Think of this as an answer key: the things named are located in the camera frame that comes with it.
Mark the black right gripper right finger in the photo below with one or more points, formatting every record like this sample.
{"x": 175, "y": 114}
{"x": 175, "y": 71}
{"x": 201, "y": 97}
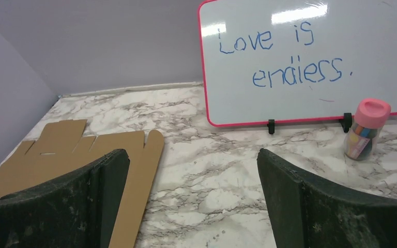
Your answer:
{"x": 306, "y": 210}

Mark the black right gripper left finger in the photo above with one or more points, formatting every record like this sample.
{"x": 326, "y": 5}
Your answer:
{"x": 77, "y": 209}

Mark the brown cardboard box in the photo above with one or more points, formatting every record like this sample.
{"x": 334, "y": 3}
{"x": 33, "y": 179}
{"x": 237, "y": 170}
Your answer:
{"x": 62, "y": 148}

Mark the pink lidded marker jar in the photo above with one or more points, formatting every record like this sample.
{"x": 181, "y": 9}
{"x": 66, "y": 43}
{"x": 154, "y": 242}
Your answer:
{"x": 369, "y": 119}

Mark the black left whiteboard stand foot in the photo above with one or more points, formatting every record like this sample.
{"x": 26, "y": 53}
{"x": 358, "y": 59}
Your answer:
{"x": 271, "y": 126}

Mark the black whiteboard stand foot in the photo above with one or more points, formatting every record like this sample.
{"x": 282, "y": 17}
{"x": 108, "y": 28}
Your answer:
{"x": 271, "y": 126}
{"x": 346, "y": 122}

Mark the black right whiteboard stand foot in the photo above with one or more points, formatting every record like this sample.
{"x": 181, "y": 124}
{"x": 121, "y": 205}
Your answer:
{"x": 346, "y": 122}

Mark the pink framed whiteboard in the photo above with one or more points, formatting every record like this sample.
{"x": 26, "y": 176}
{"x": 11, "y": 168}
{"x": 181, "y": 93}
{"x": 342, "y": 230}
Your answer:
{"x": 294, "y": 61}

